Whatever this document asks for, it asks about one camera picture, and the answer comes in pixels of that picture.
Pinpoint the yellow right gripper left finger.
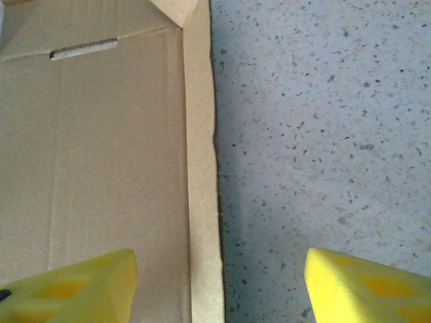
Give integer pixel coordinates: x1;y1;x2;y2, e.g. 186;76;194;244
0;248;139;323

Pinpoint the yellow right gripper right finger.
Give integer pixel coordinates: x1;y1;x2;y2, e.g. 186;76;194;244
304;247;431;323

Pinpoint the brown cardboard paper box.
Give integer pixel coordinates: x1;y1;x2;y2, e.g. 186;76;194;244
0;0;226;323

